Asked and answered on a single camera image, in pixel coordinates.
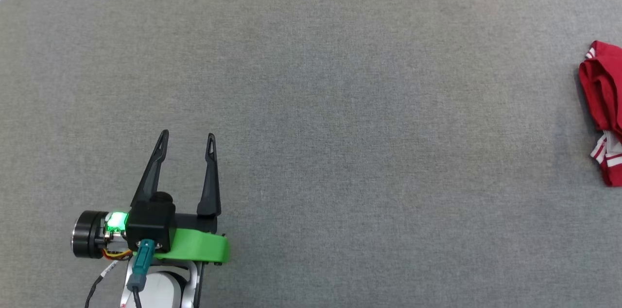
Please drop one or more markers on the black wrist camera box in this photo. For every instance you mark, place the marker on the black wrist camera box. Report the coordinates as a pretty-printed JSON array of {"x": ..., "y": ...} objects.
[{"x": 150, "y": 223}]

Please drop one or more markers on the red white basketball jersey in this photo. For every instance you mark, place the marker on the red white basketball jersey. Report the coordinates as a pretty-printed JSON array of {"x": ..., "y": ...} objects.
[{"x": 607, "y": 84}]

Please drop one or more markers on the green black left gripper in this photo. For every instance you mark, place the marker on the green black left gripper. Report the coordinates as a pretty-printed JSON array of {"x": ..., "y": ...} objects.
[{"x": 199, "y": 247}]

